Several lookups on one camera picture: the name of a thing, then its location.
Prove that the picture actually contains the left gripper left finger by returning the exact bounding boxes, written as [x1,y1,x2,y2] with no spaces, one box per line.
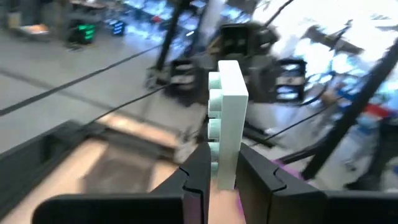
[149,142,213,224]

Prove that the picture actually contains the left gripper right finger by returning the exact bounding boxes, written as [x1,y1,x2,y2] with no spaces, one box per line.
[237,142,328,224]

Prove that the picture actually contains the mint toy brick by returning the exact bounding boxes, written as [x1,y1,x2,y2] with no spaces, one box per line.
[207,59,250,191]

